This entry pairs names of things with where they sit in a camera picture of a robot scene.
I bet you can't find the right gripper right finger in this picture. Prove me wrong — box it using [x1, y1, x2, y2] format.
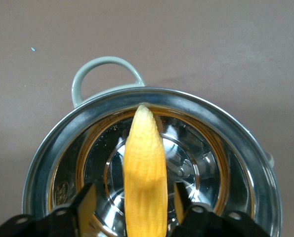
[173, 182, 274, 237]

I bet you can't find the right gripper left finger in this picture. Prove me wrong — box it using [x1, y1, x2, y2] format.
[0, 182, 98, 237]

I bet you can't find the yellow corn cob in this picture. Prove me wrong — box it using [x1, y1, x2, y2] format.
[123, 104, 168, 237]

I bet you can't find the grey steel cooking pot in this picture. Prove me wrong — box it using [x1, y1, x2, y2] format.
[22, 56, 283, 237]

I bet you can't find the brown table mat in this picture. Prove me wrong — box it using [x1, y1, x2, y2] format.
[0, 0, 294, 237]

